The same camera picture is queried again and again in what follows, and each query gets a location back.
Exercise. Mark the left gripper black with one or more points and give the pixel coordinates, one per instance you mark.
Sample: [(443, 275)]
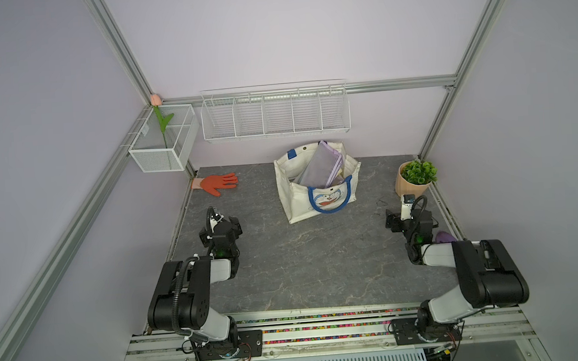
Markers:
[(206, 238)]

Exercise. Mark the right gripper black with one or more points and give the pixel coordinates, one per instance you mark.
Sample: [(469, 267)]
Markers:
[(395, 220)]

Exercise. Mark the purple mesh pouch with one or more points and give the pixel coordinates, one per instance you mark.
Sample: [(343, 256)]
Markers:
[(323, 167)]

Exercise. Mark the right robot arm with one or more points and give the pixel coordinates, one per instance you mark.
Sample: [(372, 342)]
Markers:
[(487, 276)]

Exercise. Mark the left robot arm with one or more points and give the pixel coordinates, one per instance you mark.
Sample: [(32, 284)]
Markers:
[(181, 301)]

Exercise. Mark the white canvas Doraemon tote bag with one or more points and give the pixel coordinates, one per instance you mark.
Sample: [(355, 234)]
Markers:
[(301, 202)]

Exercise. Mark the green plant in beige pot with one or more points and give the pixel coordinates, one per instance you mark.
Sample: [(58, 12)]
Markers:
[(414, 178)]

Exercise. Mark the red rubber glove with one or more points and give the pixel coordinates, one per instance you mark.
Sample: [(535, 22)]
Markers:
[(214, 183)]

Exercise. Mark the artificial pink tulip flower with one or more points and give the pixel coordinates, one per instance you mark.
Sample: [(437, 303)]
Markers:
[(163, 120)]

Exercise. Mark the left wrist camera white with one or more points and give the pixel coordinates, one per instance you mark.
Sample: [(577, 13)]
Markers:
[(213, 219)]

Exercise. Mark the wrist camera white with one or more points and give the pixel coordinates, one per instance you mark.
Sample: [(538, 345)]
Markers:
[(407, 203), (213, 219)]

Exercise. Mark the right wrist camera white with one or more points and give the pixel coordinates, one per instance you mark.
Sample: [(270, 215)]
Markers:
[(407, 203)]

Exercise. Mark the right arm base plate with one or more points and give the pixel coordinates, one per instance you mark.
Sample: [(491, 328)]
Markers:
[(411, 331)]

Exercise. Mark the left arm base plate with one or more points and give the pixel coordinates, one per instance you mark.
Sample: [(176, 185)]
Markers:
[(244, 344)]

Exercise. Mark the small white mesh wall basket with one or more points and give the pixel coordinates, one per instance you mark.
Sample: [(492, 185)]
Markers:
[(147, 148)]

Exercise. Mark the long white wire wall basket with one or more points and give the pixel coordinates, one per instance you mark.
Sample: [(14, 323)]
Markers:
[(285, 109)]

